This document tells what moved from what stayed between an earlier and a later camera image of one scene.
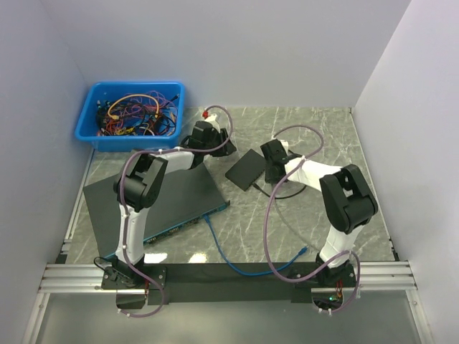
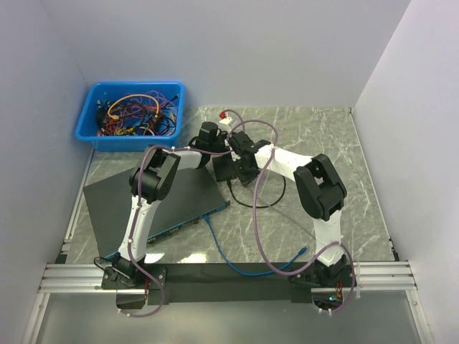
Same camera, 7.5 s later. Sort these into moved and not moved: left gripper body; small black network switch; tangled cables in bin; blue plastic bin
Moved: small black network switch
Not moved: left gripper body; tangled cables in bin; blue plastic bin
